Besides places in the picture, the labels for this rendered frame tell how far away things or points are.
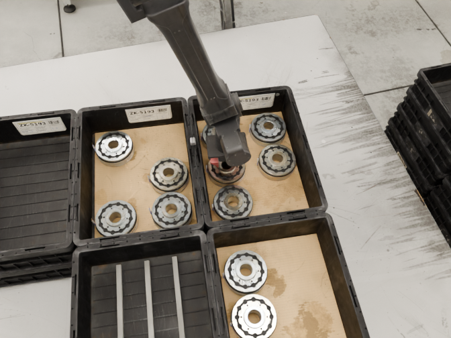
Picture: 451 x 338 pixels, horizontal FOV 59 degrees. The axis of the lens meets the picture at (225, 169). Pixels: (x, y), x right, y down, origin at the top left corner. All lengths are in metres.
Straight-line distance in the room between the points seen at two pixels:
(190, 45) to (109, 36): 2.15
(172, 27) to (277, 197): 0.62
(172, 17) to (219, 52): 1.00
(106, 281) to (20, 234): 0.26
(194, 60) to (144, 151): 0.54
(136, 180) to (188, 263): 0.28
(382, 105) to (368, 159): 1.16
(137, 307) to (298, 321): 0.37
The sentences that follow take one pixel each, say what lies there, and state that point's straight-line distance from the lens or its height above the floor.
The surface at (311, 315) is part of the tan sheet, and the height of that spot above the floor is 0.83.
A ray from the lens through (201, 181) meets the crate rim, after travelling 0.99.
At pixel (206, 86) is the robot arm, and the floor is 1.24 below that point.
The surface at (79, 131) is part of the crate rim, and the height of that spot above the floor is 0.92.
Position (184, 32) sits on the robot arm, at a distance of 0.63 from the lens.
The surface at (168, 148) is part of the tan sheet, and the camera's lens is 1.16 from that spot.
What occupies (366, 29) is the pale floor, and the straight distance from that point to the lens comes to 2.94.
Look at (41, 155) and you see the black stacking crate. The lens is 1.25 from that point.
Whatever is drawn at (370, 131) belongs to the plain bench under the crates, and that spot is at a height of 0.70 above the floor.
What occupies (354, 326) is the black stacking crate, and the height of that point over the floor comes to 0.90.
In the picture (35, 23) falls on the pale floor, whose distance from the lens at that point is 3.03.
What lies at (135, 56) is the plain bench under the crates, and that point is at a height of 0.70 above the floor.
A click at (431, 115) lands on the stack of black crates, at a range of 1.86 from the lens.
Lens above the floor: 1.80
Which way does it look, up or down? 60 degrees down
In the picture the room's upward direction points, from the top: 2 degrees clockwise
